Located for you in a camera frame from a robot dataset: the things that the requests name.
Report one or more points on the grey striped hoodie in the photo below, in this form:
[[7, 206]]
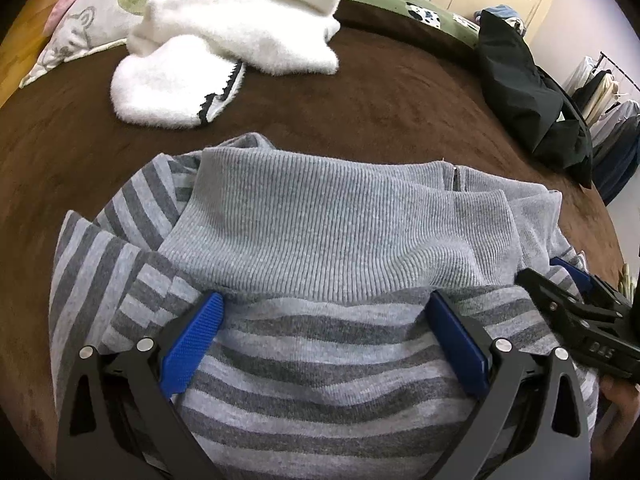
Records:
[[325, 220]]

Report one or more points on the metal clothes rack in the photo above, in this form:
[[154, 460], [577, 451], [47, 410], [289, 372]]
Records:
[[617, 62]]

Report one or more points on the white green printed pillow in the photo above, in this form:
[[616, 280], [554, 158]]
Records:
[[85, 25]]

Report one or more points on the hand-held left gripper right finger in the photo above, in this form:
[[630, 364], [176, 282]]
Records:
[[460, 349]]

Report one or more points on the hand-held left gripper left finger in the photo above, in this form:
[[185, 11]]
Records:
[[192, 345]]

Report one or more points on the white hanging garment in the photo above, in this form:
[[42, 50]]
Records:
[[595, 90]]

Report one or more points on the dark blue hanging garment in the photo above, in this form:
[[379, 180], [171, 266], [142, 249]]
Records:
[[620, 160]]

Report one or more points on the white fluffy garment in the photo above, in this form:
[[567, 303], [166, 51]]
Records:
[[240, 30]]

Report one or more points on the person's right hand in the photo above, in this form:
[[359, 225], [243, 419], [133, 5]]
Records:
[[622, 394]]

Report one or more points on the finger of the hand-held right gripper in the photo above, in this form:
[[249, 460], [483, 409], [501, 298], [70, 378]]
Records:
[[550, 300], [575, 275]]

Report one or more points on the blue cloth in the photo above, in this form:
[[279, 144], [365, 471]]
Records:
[[502, 10]]

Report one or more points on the wooden headboard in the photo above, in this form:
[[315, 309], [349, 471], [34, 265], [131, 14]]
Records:
[[15, 70]]

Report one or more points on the black jacket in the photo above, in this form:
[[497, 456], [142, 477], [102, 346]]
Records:
[[515, 85]]

